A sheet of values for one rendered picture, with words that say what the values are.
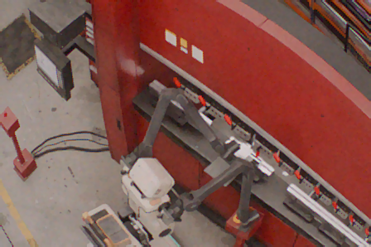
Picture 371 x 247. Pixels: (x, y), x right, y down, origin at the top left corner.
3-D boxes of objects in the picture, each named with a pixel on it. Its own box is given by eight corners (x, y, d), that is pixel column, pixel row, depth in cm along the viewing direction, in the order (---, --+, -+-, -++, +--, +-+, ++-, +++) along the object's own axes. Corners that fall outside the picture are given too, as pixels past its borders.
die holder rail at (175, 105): (149, 93, 503) (148, 84, 495) (156, 88, 505) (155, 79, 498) (206, 136, 483) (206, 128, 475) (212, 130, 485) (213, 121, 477)
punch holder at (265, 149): (253, 147, 441) (255, 131, 428) (262, 138, 445) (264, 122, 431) (271, 160, 435) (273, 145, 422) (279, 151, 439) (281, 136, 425)
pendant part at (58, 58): (37, 70, 475) (32, 41, 445) (47, 60, 479) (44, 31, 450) (66, 102, 456) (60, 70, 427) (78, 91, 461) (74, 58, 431)
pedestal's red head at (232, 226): (224, 229, 465) (226, 218, 451) (239, 213, 472) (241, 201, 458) (247, 240, 458) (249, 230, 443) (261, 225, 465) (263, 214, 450)
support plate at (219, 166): (204, 171, 455) (204, 170, 454) (233, 143, 465) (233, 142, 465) (225, 186, 448) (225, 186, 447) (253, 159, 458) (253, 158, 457)
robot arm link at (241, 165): (241, 150, 412) (247, 160, 404) (252, 163, 420) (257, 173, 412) (176, 197, 416) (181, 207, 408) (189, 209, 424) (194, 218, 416)
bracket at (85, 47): (54, 56, 495) (53, 50, 489) (76, 36, 505) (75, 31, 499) (81, 80, 479) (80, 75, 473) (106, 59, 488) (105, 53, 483)
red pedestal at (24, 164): (12, 168, 570) (-6, 118, 502) (26, 153, 580) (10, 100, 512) (23, 181, 562) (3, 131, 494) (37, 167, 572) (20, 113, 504)
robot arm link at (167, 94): (161, 81, 424) (163, 88, 415) (185, 88, 427) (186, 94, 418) (136, 151, 439) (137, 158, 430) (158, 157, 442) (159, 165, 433)
